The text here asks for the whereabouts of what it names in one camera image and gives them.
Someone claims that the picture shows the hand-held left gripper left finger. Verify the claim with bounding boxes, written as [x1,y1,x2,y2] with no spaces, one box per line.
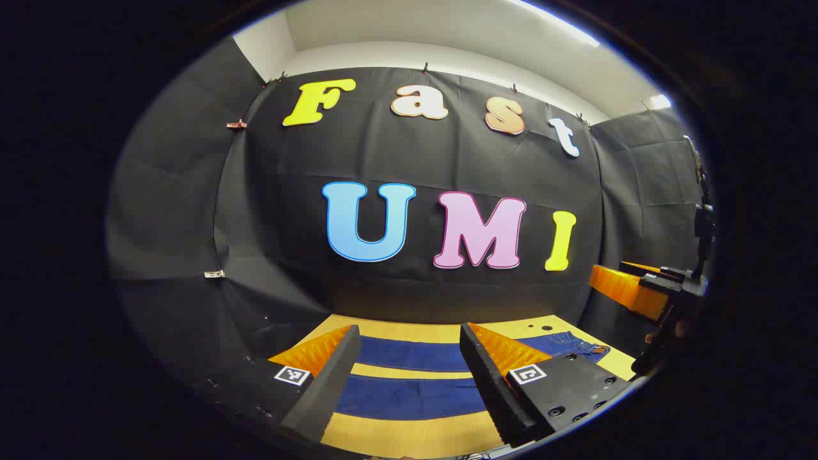
[195,324,363,445]

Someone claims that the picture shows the blue jeans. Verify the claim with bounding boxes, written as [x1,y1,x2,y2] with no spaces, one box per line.
[335,330,612,422]

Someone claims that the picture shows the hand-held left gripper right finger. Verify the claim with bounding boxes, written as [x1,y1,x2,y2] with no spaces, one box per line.
[459,322,637,448]

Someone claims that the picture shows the black backdrop cloth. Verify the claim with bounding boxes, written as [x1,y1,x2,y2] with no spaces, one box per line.
[105,35,714,441]

